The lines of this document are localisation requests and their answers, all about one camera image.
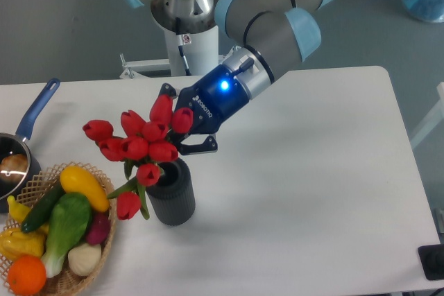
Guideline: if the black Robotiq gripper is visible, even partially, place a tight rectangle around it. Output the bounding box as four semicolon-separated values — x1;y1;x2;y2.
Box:
158;66;250;155

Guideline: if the red tulip bouquet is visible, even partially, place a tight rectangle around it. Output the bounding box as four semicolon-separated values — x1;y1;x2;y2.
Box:
83;96;193;220

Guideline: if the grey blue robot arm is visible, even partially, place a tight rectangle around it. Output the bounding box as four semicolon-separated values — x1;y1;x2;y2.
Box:
126;0;332;155

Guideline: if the dark grey ribbed vase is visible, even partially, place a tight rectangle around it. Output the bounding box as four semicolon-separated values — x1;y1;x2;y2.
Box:
146;158;196;226

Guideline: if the yellow squash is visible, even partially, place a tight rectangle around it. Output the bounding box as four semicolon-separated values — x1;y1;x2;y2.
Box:
60;166;110;213

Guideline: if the green bok choy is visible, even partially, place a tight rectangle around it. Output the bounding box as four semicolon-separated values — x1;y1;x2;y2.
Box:
41;193;92;279

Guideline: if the green cucumber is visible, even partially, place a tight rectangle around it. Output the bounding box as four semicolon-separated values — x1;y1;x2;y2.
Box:
21;182;65;233

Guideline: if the white garlic bulb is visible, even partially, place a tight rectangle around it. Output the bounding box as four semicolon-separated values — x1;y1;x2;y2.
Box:
68;243;101;277

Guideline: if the brown bread roll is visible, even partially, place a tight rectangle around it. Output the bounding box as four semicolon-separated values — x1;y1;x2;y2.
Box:
1;154;28;184

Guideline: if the yellow banana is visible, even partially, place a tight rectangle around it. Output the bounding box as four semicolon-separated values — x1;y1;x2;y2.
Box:
7;195;31;224

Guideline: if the woven wicker basket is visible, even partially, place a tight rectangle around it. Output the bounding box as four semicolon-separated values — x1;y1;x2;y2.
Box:
0;161;118;296

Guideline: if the yellow bell pepper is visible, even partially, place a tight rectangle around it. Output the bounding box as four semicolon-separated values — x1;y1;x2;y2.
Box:
1;227;46;261

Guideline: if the orange fruit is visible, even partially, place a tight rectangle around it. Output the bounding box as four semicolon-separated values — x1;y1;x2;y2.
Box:
7;255;46;295

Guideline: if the black device at edge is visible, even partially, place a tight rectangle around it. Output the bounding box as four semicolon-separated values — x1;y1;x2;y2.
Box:
418;244;443;281

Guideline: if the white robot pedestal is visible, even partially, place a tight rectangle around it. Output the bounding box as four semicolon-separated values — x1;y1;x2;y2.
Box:
119;0;244;80

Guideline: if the blue handled saucepan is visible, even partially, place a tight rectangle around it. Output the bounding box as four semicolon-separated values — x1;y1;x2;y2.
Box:
1;78;60;214

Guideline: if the white frame at right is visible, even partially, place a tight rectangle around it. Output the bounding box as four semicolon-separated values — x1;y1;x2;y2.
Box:
410;82;443;150

